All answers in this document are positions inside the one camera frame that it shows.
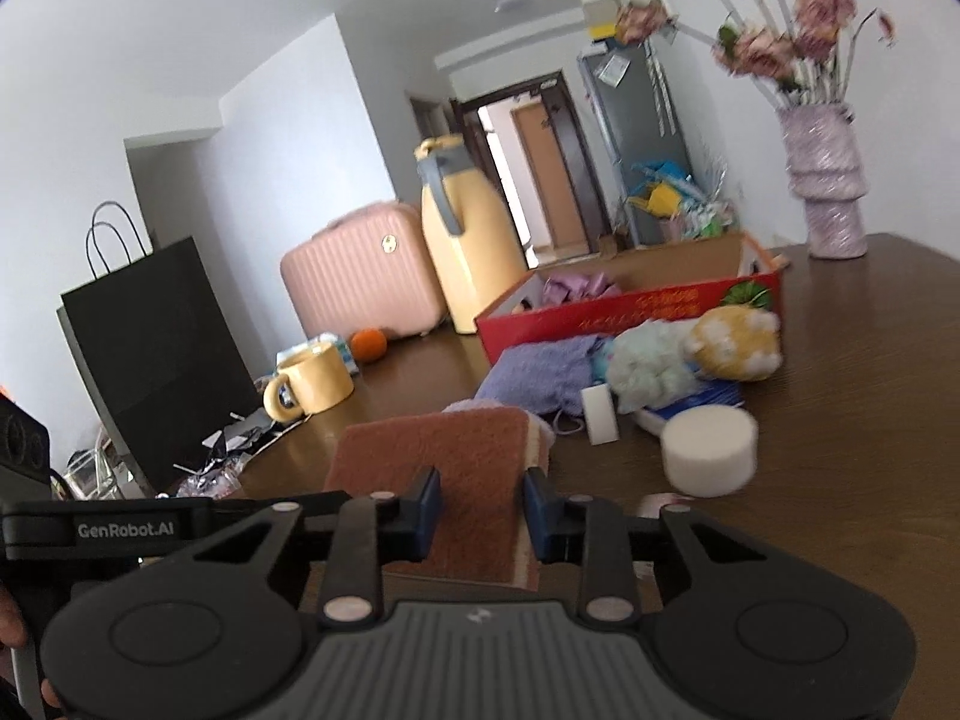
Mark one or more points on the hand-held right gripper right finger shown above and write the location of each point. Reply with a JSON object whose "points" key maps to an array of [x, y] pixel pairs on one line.
{"points": [[535, 501]]}

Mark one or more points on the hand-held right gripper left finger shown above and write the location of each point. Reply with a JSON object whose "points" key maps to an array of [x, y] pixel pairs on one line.
{"points": [[429, 499]]}

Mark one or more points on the brown scouring pad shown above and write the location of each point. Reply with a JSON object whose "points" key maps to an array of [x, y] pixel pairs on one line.
{"points": [[450, 457]]}

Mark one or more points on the light blue plush toy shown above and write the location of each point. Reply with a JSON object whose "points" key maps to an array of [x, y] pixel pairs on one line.
{"points": [[649, 371]]}

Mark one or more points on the red cardboard box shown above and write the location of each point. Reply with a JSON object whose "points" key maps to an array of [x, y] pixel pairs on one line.
{"points": [[600, 315]]}

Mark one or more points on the blue tissue packet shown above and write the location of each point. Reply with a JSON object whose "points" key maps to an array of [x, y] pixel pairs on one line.
{"points": [[712, 394]]}

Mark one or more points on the person's left hand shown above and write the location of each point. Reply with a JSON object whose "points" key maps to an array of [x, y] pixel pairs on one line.
{"points": [[9, 619]]}

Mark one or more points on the white rectangular sponge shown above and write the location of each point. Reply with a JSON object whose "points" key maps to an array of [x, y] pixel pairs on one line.
{"points": [[600, 412]]}

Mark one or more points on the purple knitted towel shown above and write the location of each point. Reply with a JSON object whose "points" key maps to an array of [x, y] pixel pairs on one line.
{"points": [[536, 379]]}

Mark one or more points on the crumpled wrappers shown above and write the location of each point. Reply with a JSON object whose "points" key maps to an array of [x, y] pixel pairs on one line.
{"points": [[225, 454]]}

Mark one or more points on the yellow mug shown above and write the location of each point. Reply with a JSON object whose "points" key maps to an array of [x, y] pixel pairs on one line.
{"points": [[319, 382]]}

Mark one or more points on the orange fruit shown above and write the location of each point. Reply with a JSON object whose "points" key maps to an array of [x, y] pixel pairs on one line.
{"points": [[368, 345]]}

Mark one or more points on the black paper bag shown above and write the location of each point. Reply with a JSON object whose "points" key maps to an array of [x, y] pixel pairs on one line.
{"points": [[157, 360]]}

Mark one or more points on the tissue pack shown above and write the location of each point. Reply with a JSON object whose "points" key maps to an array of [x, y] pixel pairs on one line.
{"points": [[337, 349]]}

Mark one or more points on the white round sponge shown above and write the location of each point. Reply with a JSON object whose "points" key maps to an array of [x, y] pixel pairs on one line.
{"points": [[709, 450]]}

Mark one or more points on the purple plush toy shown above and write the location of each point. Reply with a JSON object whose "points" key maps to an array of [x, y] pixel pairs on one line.
{"points": [[577, 286]]}

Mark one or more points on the pink suitcase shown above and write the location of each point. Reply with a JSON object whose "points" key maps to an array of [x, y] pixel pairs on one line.
{"points": [[360, 277]]}

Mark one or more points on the yellow thermos jug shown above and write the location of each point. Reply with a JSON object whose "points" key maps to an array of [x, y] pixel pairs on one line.
{"points": [[469, 255]]}

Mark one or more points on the white and yellow plush toy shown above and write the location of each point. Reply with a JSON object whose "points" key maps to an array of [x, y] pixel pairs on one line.
{"points": [[739, 345]]}

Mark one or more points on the brown wooden door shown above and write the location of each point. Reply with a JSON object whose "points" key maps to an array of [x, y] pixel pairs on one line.
{"points": [[551, 172]]}

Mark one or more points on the pile of colourful bags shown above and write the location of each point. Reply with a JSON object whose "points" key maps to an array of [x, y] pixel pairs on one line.
{"points": [[675, 202]]}

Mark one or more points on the grey refrigerator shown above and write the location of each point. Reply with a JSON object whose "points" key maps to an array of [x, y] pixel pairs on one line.
{"points": [[637, 120]]}

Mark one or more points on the purple glitter vase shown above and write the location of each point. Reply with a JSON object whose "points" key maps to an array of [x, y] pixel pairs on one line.
{"points": [[829, 180]]}

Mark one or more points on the boxes on refrigerator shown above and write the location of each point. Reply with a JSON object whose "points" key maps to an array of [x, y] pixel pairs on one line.
{"points": [[600, 11]]}

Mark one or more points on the dried pink flowers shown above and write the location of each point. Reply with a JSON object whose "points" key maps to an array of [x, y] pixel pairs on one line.
{"points": [[757, 49]]}

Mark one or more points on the white wall box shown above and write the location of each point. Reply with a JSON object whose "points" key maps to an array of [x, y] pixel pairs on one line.
{"points": [[660, 4]]}

